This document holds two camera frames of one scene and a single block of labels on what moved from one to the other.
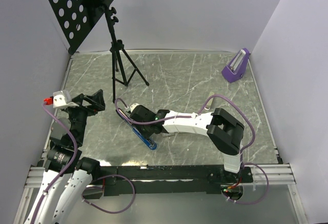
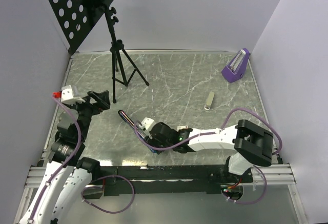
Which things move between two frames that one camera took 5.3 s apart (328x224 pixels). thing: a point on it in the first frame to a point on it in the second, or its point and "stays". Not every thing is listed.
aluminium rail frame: (278, 174) stays
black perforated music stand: (75, 3) stays
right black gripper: (147, 134) to (151, 141)
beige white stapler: (208, 105) stays
